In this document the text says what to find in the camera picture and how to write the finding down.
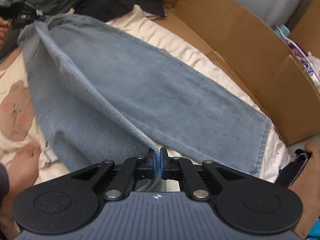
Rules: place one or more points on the pink white bottle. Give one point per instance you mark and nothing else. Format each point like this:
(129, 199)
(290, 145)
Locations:
(311, 65)

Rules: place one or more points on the person left hand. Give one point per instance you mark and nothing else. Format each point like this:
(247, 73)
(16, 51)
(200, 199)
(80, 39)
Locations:
(5, 27)

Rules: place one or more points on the cream cartoon bear bedsheet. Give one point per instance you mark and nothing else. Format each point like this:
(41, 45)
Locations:
(19, 125)

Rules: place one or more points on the black garment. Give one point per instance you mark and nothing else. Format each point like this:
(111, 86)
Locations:
(106, 10)

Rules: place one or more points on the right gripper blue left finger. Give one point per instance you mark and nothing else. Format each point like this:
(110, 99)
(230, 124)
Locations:
(127, 175)

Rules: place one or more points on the brown cardboard sheet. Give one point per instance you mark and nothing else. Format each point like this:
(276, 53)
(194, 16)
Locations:
(255, 58)

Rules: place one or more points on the folded brown garment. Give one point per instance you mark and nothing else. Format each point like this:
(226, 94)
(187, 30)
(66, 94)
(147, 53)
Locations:
(306, 186)

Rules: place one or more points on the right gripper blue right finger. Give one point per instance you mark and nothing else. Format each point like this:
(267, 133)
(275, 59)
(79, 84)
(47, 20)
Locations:
(186, 173)

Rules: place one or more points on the person bare foot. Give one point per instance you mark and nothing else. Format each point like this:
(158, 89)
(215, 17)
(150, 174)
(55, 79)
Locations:
(24, 168)

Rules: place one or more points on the light blue denim pants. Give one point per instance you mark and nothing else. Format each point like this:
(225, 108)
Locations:
(100, 93)

